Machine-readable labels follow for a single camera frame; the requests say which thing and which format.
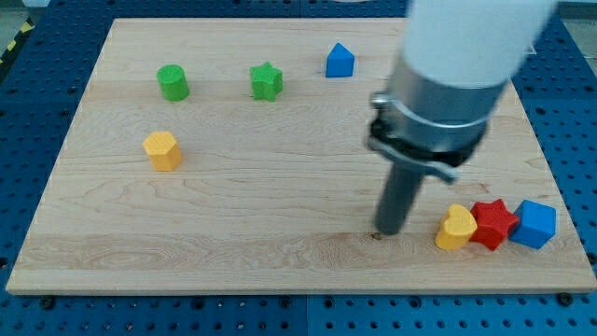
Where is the blue triangular prism block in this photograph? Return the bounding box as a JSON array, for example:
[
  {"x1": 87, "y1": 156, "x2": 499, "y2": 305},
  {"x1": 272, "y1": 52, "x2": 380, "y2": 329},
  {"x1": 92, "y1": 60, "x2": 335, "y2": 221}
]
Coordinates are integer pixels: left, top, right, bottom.
[{"x1": 326, "y1": 43, "x2": 355, "y2": 77}]

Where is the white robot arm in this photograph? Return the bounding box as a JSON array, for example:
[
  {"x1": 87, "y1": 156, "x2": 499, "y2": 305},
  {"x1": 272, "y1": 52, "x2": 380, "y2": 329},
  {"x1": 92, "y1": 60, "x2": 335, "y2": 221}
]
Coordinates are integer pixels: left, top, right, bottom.
[{"x1": 367, "y1": 0, "x2": 558, "y2": 235}]

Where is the red star block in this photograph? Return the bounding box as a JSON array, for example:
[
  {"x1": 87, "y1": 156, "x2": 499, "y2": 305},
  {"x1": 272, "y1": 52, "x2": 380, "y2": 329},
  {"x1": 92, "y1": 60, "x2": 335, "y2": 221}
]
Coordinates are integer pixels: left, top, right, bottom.
[{"x1": 470, "y1": 199, "x2": 520, "y2": 251}]

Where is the blue cube block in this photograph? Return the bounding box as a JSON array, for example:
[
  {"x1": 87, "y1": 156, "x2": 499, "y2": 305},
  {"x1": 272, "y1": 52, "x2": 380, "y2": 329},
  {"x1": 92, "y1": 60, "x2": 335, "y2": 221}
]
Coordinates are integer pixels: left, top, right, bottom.
[{"x1": 509, "y1": 200, "x2": 557, "y2": 249}]

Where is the yellow hexagon block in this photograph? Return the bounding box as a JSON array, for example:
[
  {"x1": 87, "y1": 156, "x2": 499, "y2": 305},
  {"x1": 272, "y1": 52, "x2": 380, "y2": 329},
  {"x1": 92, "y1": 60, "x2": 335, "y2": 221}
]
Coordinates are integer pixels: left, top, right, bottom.
[{"x1": 143, "y1": 131, "x2": 183, "y2": 172}]

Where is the yellow heart block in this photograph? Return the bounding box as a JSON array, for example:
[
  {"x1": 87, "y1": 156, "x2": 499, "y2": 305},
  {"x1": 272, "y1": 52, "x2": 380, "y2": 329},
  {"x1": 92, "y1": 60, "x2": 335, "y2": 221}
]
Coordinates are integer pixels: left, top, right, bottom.
[{"x1": 435, "y1": 203, "x2": 478, "y2": 250}]

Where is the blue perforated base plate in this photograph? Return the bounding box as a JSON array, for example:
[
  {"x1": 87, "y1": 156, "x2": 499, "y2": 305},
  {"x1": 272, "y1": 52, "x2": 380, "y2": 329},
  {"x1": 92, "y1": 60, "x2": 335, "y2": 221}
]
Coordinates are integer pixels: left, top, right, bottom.
[{"x1": 1, "y1": 1, "x2": 596, "y2": 335}]

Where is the wooden board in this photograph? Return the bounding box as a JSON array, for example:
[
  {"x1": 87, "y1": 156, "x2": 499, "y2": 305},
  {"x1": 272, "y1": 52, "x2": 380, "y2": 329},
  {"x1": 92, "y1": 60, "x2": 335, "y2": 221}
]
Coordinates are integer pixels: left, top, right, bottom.
[{"x1": 7, "y1": 18, "x2": 596, "y2": 296}]

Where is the green cylinder block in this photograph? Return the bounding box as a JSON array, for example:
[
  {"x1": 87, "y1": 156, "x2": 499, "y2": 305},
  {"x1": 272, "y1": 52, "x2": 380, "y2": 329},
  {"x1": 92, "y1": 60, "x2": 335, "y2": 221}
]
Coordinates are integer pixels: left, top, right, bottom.
[{"x1": 157, "y1": 64, "x2": 189, "y2": 102}]

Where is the green star block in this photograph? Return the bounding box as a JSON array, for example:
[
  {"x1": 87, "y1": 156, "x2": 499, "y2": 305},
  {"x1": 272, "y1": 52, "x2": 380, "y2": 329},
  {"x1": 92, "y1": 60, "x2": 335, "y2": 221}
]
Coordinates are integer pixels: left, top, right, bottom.
[{"x1": 250, "y1": 62, "x2": 284, "y2": 102}]

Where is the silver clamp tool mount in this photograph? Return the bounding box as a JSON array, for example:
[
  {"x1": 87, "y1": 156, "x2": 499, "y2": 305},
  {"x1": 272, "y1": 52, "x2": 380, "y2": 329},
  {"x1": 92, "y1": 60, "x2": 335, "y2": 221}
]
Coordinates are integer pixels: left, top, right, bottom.
[{"x1": 367, "y1": 56, "x2": 506, "y2": 184}]

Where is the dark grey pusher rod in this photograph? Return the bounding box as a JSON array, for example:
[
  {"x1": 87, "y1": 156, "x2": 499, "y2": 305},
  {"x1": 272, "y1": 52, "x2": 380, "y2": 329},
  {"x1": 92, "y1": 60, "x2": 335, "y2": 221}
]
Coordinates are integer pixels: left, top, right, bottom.
[{"x1": 374, "y1": 164, "x2": 423, "y2": 235}]

